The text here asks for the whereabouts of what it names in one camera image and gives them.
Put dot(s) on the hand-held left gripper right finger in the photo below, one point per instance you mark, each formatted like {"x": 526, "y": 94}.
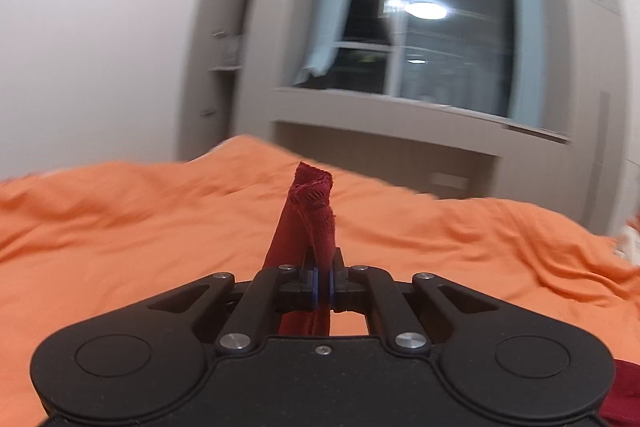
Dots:
{"x": 331, "y": 292}

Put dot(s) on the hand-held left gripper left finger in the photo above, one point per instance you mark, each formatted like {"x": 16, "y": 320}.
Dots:
{"x": 312, "y": 289}

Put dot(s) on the dark red garment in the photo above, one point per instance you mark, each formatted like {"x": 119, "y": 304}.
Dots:
{"x": 300, "y": 217}

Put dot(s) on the grey window sill cabinet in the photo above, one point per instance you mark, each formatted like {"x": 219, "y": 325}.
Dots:
{"x": 380, "y": 132}

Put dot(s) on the orange bed sheet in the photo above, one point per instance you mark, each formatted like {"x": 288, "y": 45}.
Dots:
{"x": 125, "y": 227}

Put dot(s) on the grey cabinet with open door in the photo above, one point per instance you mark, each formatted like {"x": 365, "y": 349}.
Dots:
{"x": 220, "y": 57}

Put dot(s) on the large glass window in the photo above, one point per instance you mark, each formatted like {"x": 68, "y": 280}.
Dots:
{"x": 450, "y": 57}

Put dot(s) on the light blue curtain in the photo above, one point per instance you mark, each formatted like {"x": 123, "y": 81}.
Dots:
{"x": 527, "y": 42}
{"x": 327, "y": 7}

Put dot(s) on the cream white garment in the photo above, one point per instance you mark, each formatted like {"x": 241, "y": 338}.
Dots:
{"x": 629, "y": 241}

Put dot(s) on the tall grey wardrobe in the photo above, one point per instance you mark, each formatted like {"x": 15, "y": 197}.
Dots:
{"x": 595, "y": 107}

